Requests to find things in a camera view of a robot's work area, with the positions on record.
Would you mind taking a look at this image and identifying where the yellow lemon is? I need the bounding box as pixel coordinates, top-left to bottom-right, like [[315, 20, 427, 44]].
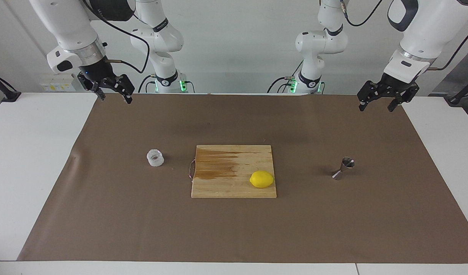
[[250, 171, 275, 189]]

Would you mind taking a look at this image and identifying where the steel double jigger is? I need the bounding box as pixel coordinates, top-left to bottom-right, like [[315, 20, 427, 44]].
[[331, 157, 355, 181]]

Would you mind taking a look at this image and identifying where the brown paper table mat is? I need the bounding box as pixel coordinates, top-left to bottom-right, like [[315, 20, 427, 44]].
[[17, 93, 468, 264]]

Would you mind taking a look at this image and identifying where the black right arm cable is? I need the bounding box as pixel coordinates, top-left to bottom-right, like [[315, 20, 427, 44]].
[[81, 0, 151, 74]]

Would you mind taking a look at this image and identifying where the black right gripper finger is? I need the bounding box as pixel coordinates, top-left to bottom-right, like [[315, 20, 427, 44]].
[[89, 82, 106, 102], [116, 74, 136, 105]]

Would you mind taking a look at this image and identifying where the wooden cutting board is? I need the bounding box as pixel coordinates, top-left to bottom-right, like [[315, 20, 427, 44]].
[[188, 145, 277, 199]]

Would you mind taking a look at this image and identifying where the small clear plastic cup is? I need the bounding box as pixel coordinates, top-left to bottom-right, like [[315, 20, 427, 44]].
[[147, 149, 165, 167]]

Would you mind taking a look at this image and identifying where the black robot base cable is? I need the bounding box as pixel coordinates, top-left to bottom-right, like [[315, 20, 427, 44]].
[[267, 59, 304, 94], [138, 74, 158, 94]]

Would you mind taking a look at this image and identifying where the white yellow socket box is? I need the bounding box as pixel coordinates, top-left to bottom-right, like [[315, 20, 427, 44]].
[[40, 74, 76, 92]]

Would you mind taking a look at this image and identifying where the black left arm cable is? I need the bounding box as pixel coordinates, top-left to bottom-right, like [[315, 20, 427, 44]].
[[339, 0, 468, 72]]

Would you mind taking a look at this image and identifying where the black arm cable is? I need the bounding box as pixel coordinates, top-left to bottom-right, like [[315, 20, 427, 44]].
[[339, 0, 468, 72], [81, 0, 151, 74]]

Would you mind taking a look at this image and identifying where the black camera stand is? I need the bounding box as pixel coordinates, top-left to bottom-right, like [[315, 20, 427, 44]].
[[0, 71, 21, 102], [448, 74, 468, 107]]

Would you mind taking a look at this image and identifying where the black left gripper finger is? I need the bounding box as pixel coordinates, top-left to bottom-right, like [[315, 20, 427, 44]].
[[387, 84, 420, 113], [357, 80, 384, 112]]

